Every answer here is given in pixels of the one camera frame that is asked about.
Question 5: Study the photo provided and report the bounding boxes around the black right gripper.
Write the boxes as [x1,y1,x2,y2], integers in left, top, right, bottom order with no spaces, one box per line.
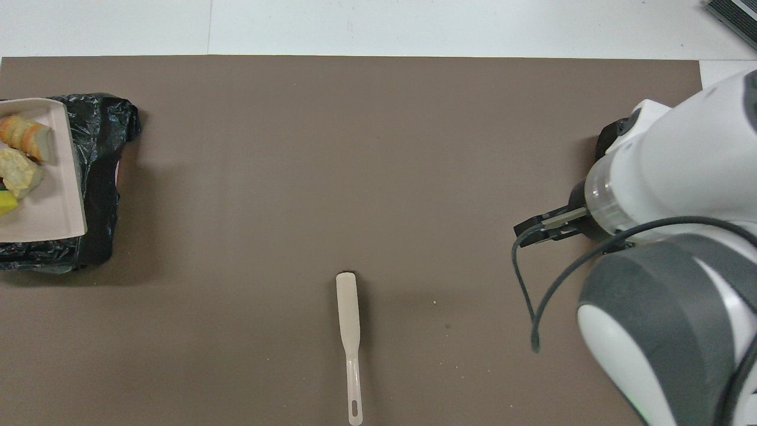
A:
[513,182,610,247]

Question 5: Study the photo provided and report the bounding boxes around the beige hand brush black bristles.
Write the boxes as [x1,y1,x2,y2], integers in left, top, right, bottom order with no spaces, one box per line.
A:
[335,272,363,426]

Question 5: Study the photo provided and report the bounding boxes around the beige plastic dustpan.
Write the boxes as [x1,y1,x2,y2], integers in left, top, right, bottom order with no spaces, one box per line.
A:
[0,98,88,243]

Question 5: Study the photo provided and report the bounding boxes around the pale bread piece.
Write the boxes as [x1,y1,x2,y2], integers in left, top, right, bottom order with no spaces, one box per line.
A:
[0,147,44,200]

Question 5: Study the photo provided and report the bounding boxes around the striped croissant piece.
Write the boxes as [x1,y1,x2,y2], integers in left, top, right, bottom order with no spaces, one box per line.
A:
[0,115,53,163]

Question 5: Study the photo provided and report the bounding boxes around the brown table mat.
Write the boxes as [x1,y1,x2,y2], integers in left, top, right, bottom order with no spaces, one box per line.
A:
[0,55,704,426]

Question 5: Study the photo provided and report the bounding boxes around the dark grey ribbed panel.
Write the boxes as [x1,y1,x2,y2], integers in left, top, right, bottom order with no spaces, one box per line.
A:
[705,0,757,51]

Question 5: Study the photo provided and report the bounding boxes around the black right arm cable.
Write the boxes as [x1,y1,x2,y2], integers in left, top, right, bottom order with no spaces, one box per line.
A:
[512,216,757,426]

